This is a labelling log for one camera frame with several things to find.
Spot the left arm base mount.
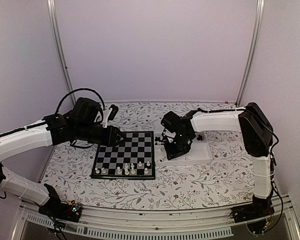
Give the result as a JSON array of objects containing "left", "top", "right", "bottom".
[{"left": 38, "top": 198, "right": 83, "bottom": 223}]

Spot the white chess pieces pile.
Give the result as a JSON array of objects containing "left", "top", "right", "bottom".
[{"left": 154, "top": 145, "right": 191, "bottom": 163}]

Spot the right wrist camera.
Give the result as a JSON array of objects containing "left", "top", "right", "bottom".
[{"left": 160, "top": 131, "right": 171, "bottom": 143}]

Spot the metal frame post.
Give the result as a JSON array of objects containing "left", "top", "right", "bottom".
[
  {"left": 46, "top": 0, "right": 74, "bottom": 93},
  {"left": 235, "top": 0, "right": 265, "bottom": 107}
]

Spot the black grey chessboard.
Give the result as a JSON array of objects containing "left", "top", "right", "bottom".
[{"left": 90, "top": 131, "right": 156, "bottom": 180}]

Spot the black piece far apart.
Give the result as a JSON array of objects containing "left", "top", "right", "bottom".
[{"left": 196, "top": 135, "right": 203, "bottom": 141}]

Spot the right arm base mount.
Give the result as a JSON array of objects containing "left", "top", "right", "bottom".
[{"left": 229, "top": 198, "right": 275, "bottom": 235}]

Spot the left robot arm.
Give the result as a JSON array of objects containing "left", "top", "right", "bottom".
[{"left": 0, "top": 96, "right": 124, "bottom": 217}]

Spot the white plastic tray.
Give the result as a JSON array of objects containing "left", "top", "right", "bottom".
[{"left": 154, "top": 132, "right": 212, "bottom": 167}]

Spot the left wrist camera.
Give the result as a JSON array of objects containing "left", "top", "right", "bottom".
[{"left": 102, "top": 104, "right": 119, "bottom": 128}]

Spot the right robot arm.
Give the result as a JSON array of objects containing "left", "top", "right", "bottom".
[{"left": 160, "top": 102, "right": 279, "bottom": 218}]

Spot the left metal frame post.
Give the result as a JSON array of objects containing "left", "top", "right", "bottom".
[{"left": 46, "top": 0, "right": 74, "bottom": 93}]

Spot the aluminium front rail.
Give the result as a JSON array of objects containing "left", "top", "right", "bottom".
[{"left": 11, "top": 195, "right": 300, "bottom": 240}]

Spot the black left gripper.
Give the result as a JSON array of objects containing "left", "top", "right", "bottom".
[{"left": 75, "top": 122, "right": 128, "bottom": 148}]

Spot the floral table mat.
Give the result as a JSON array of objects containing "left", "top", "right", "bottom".
[{"left": 39, "top": 101, "right": 276, "bottom": 210}]

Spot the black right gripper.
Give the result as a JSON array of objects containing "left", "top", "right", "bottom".
[{"left": 163, "top": 133, "right": 192, "bottom": 161}]

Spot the black chess pieces pile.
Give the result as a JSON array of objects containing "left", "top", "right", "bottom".
[{"left": 154, "top": 136, "right": 165, "bottom": 145}]

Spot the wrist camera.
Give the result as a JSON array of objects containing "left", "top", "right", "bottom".
[
  {"left": 160, "top": 131, "right": 171, "bottom": 143},
  {"left": 102, "top": 104, "right": 119, "bottom": 128}
]

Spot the right metal frame post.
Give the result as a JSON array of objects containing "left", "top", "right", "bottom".
[{"left": 235, "top": 0, "right": 265, "bottom": 107}]

